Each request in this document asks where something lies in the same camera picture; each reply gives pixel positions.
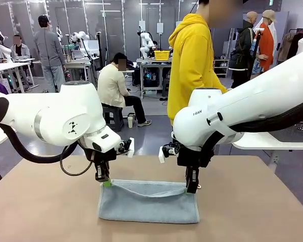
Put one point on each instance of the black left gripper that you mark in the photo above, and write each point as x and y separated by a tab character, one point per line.
103	157

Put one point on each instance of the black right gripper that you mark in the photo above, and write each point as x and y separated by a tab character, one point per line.
192	157

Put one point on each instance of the light grey-blue towel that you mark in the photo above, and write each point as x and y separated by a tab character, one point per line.
146	209

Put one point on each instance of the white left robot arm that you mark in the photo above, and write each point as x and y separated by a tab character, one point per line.
75	108

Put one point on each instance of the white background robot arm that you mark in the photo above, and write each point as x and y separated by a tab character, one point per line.
145	48
79	36
5	50

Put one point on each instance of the person's right forearm yellow sleeve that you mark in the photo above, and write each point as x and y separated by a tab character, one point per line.
215	80

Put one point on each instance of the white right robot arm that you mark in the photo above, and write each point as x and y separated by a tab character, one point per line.
255	100

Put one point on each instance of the dark grey plastic basket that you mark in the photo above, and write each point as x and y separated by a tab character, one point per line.
293	136

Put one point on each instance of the yellow shopping basket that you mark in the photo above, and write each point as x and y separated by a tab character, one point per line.
162	55

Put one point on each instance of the dark grey plastic stool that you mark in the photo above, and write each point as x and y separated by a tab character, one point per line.
165	87
112	118

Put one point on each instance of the white tumbler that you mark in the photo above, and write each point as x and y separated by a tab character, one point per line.
130	123

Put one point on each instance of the white side table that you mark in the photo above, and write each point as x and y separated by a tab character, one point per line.
257	143

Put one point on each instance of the seated person cream jacket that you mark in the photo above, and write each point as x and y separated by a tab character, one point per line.
111	85

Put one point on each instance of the black computer tower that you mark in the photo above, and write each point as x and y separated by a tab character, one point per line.
151	76

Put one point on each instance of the person in yellow hoodie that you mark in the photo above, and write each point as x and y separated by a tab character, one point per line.
189	63

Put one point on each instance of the white shelf with shoes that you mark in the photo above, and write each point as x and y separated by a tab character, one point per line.
223	64

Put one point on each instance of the grey metal workbench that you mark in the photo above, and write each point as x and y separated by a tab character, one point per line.
151	61

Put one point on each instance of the standing man grey clothes cap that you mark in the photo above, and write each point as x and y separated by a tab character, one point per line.
49	50

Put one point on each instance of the mannequin in dark jacket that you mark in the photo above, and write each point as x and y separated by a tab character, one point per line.
242	50

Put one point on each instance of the white long desk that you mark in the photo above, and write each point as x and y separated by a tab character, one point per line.
5	66

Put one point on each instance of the mannequin in orange with cap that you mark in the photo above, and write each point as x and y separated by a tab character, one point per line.
266	43

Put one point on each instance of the clothes rack with garments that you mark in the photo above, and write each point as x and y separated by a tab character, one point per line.
288	45

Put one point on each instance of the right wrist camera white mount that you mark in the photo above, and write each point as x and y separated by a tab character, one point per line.
162	155

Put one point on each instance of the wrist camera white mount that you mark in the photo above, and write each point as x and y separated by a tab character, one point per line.
130	148
162	155

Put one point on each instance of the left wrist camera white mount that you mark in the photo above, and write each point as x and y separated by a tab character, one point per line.
130	148

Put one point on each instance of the grey frame work table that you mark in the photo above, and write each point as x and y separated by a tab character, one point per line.
75	64

